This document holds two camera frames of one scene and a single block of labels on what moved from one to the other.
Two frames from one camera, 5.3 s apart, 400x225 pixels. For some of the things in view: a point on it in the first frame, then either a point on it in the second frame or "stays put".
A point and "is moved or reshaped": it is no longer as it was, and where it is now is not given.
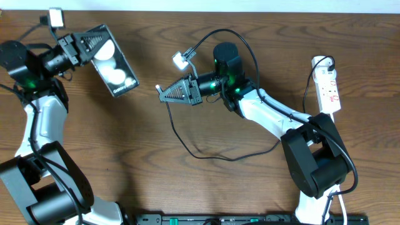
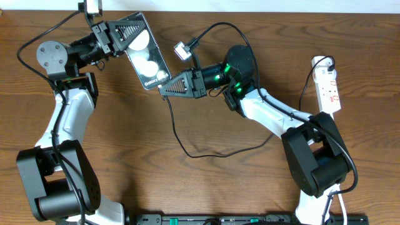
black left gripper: x=81 y=54 → x=118 y=43
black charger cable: x=303 y=107 is moved or reshaped
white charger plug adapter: x=321 y=70 stays put
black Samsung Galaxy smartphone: x=113 y=65 → x=146 y=57
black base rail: x=350 y=219 stays put
